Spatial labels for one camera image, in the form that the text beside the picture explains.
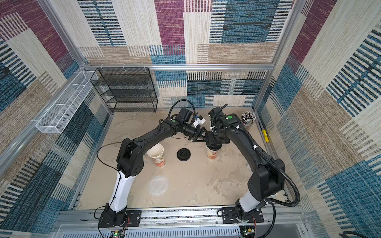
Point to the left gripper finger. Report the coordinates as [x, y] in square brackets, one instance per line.
[201, 132]
[199, 139]

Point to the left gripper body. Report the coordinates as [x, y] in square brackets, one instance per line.
[191, 133]

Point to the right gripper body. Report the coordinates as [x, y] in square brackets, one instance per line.
[213, 141]

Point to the paper milk tea cup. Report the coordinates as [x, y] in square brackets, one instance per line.
[212, 153]
[156, 153]

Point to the black lid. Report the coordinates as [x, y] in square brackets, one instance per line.
[214, 147]
[183, 154]

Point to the white leak-proof paper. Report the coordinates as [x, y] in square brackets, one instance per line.
[158, 186]

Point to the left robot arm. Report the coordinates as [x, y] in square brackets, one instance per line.
[130, 161]

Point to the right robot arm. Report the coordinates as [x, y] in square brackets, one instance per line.
[268, 174]

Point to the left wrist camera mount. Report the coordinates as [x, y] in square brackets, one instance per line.
[198, 121]

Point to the yellow marker on rail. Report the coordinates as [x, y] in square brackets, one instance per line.
[265, 135]

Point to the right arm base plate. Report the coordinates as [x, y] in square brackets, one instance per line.
[231, 215]

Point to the black wire shelf rack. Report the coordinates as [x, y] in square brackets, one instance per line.
[126, 89]

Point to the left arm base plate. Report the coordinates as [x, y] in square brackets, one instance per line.
[131, 218]

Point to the white mesh wall basket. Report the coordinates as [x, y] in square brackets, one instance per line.
[58, 116]

